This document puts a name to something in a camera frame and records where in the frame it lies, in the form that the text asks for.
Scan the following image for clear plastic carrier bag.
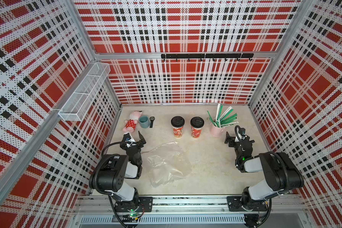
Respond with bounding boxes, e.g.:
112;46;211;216
142;141;192;188

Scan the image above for red milk tea cup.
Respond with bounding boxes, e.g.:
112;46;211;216
191;116;204;139
171;116;185;138

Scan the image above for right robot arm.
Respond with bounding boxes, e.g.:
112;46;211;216
225;132;304;211

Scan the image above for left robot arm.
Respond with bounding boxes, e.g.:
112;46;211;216
89;132;146;213

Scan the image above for pink plush pig toy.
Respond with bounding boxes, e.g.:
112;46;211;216
123;111;142;133

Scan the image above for pink straw holder cup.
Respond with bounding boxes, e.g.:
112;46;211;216
210;123;226;137

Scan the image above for teal ceramic cup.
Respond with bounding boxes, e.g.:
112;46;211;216
139;116;150;128

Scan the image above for green white wrapped straws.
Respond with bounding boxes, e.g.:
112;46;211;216
207;104;238;128

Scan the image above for black wristwatch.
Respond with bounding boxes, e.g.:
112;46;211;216
149;116;155;128

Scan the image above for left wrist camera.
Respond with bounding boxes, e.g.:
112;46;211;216
123;133;136;147

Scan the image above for white wire mesh basket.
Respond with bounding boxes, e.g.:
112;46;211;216
59;62;110;122

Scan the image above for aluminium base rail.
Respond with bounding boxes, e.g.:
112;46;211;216
69;194;314;228

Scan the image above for black wall hook rail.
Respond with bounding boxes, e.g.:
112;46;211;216
161;53;254;60

